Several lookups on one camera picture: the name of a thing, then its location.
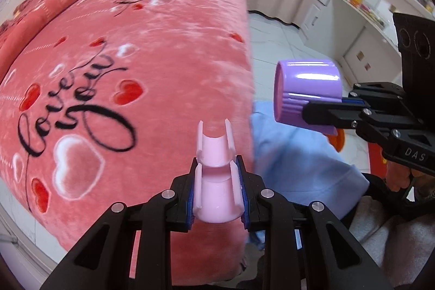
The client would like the purple ribbed plastic cup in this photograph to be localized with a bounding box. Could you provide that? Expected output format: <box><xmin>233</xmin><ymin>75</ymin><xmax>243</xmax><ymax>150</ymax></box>
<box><xmin>274</xmin><ymin>60</ymin><xmax>342</xmax><ymax>135</ymax></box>

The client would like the orange trash bin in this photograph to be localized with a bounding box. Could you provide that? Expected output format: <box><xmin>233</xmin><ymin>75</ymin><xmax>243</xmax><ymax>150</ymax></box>
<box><xmin>326</xmin><ymin>129</ymin><xmax>372</xmax><ymax>174</ymax></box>

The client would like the person's right hand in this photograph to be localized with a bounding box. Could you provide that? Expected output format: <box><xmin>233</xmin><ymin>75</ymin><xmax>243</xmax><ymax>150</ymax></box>
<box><xmin>386</xmin><ymin>161</ymin><xmax>434</xmax><ymax>196</ymax></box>

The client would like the white desk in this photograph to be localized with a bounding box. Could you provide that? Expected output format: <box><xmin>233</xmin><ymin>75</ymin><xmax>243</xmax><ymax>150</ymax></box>
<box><xmin>299</xmin><ymin>0</ymin><xmax>402</xmax><ymax>85</ymax></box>

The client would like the light blue trouser leg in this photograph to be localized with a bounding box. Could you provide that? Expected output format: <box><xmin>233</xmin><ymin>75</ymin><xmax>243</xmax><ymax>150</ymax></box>
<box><xmin>250</xmin><ymin>101</ymin><xmax>369</xmax><ymax>219</ymax></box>

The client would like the white drawer cabinet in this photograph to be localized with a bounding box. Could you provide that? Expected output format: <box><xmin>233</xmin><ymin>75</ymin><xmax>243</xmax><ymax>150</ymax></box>
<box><xmin>300</xmin><ymin>0</ymin><xmax>330</xmax><ymax>38</ymax></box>

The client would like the pink heart bedspread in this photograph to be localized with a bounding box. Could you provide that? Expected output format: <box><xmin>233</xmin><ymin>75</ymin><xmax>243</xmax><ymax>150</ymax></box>
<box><xmin>0</xmin><ymin>0</ymin><xmax>256</xmax><ymax>287</ymax></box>

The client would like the folded red quilt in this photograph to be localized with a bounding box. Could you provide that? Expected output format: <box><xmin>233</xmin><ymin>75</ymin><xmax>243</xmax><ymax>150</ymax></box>
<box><xmin>1</xmin><ymin>0</ymin><xmax>77</xmax><ymax>78</ymax></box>

